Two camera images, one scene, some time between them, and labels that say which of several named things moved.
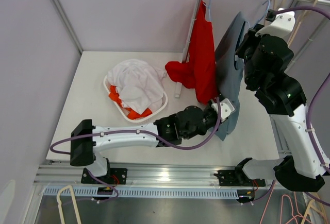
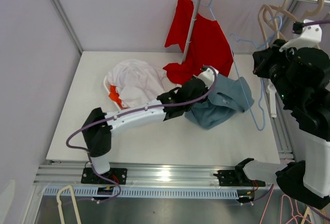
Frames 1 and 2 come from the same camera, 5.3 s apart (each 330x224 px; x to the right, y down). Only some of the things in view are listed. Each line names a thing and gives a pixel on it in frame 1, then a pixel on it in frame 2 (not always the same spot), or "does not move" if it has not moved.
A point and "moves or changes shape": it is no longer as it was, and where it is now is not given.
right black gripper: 249,38 to 263,57
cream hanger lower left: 60,206 does not move
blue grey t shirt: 229,78 moves or changes shape
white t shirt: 141,84 does not move
